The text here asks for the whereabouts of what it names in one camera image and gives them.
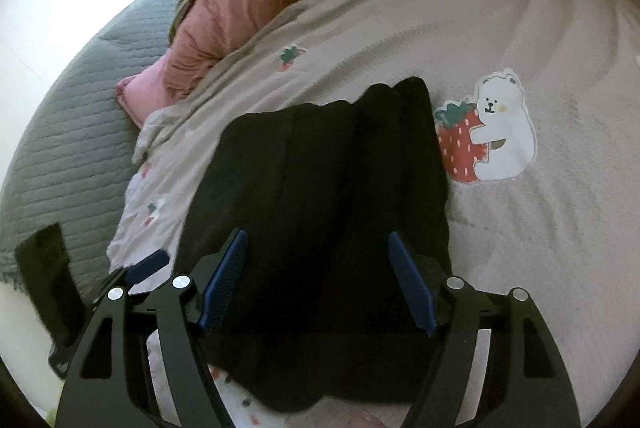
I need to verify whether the black orange-cuffed sweatshirt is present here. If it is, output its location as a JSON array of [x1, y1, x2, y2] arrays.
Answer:
[[175, 77, 451, 412]]

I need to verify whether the right hand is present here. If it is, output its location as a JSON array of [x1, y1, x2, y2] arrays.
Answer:
[[347, 412, 386, 428]]

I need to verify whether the grey quilted mattress pad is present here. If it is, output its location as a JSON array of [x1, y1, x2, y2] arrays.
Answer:
[[1, 0, 178, 295]]

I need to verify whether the grey bear-print blanket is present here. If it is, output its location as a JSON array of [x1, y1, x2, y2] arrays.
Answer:
[[106, 0, 639, 422]]

